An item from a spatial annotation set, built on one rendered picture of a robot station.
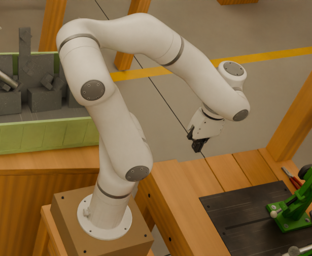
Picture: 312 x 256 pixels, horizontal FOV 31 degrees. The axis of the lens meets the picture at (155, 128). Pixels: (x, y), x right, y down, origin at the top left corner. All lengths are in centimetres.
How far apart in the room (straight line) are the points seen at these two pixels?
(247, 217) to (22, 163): 90
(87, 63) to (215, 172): 115
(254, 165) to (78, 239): 91
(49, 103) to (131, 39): 110
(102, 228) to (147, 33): 80
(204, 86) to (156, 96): 248
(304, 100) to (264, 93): 208
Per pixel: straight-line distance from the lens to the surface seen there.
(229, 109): 152
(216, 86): 148
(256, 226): 221
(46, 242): 213
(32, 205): 244
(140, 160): 159
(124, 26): 133
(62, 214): 194
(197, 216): 213
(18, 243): 266
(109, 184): 174
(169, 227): 214
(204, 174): 231
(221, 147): 379
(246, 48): 481
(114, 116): 149
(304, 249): 206
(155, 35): 135
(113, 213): 184
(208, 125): 168
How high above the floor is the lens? 250
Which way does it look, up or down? 42 degrees down
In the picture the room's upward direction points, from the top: 21 degrees clockwise
